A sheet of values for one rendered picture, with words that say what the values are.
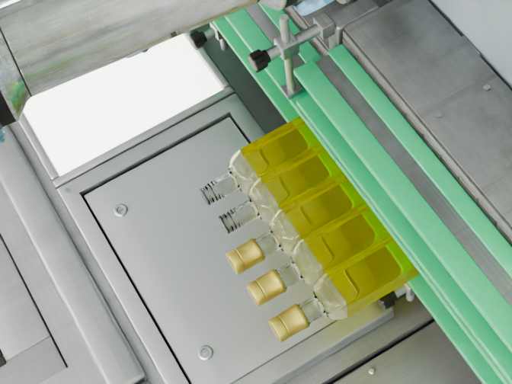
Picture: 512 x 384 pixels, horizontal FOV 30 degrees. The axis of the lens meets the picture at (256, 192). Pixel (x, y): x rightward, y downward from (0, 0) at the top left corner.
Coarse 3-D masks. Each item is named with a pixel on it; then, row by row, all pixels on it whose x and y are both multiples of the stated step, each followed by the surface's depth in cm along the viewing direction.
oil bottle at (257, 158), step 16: (288, 128) 138; (304, 128) 138; (256, 144) 138; (272, 144) 137; (288, 144) 137; (304, 144) 137; (240, 160) 137; (256, 160) 136; (272, 160) 136; (288, 160) 136; (240, 176) 136; (256, 176) 135
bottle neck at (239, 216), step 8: (248, 200) 134; (240, 208) 134; (248, 208) 134; (224, 216) 133; (232, 216) 133; (240, 216) 133; (248, 216) 134; (256, 216) 134; (224, 224) 133; (232, 224) 133; (240, 224) 134
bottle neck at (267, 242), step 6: (264, 234) 132; (270, 234) 132; (258, 240) 131; (264, 240) 131; (270, 240) 131; (264, 246) 131; (270, 246) 131; (276, 246) 131; (264, 252) 131; (270, 252) 132
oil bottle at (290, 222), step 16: (336, 176) 134; (320, 192) 132; (336, 192) 132; (352, 192) 132; (288, 208) 132; (304, 208) 131; (320, 208) 131; (336, 208) 131; (352, 208) 131; (272, 224) 131; (288, 224) 130; (304, 224) 130; (320, 224) 130; (288, 240) 130
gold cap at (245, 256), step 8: (248, 240) 132; (240, 248) 131; (248, 248) 130; (256, 248) 130; (232, 256) 130; (240, 256) 130; (248, 256) 130; (256, 256) 130; (232, 264) 130; (240, 264) 130; (248, 264) 131; (240, 272) 131
